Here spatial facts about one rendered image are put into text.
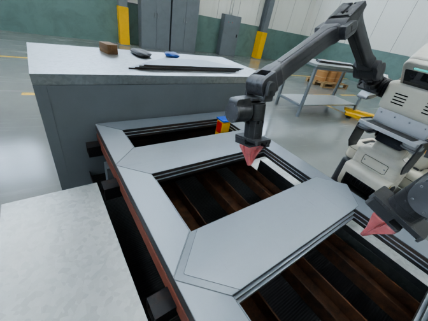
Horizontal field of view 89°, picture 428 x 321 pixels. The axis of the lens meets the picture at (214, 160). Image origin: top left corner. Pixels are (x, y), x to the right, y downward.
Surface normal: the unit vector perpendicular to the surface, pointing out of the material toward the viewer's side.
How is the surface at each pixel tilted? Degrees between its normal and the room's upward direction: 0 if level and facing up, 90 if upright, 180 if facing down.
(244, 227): 0
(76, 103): 90
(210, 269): 0
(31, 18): 90
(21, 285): 0
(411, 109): 98
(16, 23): 90
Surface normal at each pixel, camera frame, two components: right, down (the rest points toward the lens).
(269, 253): 0.16, -0.82
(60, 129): 0.56, 0.53
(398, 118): -0.87, 0.14
